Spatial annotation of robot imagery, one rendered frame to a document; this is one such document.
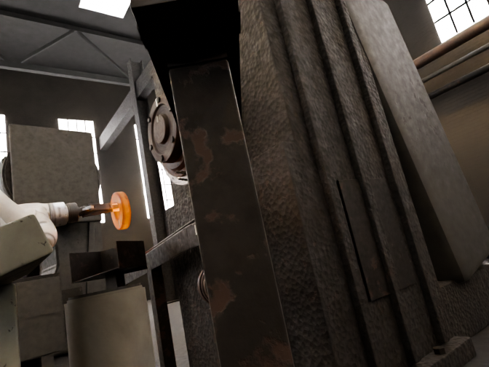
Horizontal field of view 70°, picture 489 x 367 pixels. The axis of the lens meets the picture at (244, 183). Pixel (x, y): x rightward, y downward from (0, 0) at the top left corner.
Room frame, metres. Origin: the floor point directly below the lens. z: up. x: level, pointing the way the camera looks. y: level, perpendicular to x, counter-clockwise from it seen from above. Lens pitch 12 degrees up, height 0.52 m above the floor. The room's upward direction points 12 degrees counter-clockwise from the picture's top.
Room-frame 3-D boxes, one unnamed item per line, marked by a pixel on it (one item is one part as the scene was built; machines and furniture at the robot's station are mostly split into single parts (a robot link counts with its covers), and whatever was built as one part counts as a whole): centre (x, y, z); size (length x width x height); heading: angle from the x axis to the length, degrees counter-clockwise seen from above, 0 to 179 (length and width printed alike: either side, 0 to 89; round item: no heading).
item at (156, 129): (1.37, 0.28, 1.11); 0.28 x 0.06 x 0.28; 38
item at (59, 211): (1.28, 0.71, 0.83); 0.09 x 0.06 x 0.09; 39
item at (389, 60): (2.16, -0.75, 0.89); 1.04 x 0.95 x 1.78; 128
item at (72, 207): (1.33, 0.65, 0.83); 0.09 x 0.08 x 0.07; 129
